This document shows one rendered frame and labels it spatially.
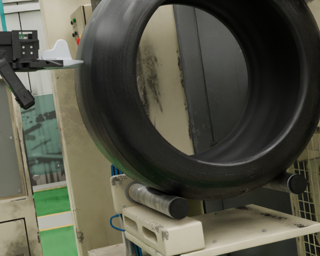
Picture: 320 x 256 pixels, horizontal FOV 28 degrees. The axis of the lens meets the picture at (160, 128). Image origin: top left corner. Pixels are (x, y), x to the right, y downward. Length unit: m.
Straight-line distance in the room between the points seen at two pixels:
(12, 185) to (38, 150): 8.32
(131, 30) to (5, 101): 0.73
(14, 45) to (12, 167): 0.68
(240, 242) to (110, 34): 0.52
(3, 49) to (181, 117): 0.57
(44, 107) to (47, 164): 0.91
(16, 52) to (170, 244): 0.50
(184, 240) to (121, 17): 0.47
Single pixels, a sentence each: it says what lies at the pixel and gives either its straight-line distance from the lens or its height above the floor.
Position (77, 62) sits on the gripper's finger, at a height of 1.23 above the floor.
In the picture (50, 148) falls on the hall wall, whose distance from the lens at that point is 10.27.
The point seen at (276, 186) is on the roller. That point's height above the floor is 0.89.
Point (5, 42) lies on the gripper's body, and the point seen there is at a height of 1.29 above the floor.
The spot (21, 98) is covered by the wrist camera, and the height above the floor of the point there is 1.17.
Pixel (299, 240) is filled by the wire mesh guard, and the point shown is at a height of 0.67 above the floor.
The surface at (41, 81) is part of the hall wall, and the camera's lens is 10.34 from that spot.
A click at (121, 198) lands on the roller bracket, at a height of 0.89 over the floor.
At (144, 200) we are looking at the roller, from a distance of 1.51.
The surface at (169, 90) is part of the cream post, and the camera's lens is 1.70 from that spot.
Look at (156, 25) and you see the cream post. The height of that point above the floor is 1.32.
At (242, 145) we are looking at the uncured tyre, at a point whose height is 0.98.
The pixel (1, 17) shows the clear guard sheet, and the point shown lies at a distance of 1.94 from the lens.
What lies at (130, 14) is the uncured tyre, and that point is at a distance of 1.31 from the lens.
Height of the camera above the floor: 1.14
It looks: 3 degrees down
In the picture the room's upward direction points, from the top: 8 degrees counter-clockwise
